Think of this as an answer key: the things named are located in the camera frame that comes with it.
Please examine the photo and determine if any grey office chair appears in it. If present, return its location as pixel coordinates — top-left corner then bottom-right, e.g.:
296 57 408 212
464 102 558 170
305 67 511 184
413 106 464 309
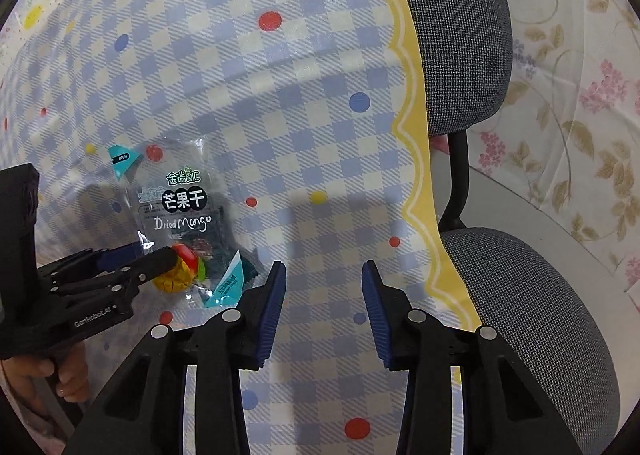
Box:
377 0 621 455

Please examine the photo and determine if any blue checked cloth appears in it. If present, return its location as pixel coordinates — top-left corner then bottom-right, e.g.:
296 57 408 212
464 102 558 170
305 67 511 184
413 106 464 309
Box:
0 0 481 455

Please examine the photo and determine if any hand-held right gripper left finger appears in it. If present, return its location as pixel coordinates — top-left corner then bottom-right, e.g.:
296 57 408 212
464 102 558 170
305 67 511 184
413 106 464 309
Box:
62 261 287 455

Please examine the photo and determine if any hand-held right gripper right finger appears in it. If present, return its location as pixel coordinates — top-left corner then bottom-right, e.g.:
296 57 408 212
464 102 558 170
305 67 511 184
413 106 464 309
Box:
361 260 585 455

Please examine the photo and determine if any clear dried fruit packet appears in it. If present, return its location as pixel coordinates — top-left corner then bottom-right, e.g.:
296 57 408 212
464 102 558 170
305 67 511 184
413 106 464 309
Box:
107 135 261 308

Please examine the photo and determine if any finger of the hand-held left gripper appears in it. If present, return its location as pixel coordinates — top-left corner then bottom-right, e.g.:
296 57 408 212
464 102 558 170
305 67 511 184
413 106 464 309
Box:
50 247 181 308
37 242 151 283

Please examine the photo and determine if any person's left hand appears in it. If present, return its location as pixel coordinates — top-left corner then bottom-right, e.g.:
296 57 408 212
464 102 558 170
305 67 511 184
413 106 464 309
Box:
0 342 92 418

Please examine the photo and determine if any floral plastic sheet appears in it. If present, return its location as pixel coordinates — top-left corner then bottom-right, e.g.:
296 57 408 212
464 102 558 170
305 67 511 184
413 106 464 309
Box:
480 0 640 316

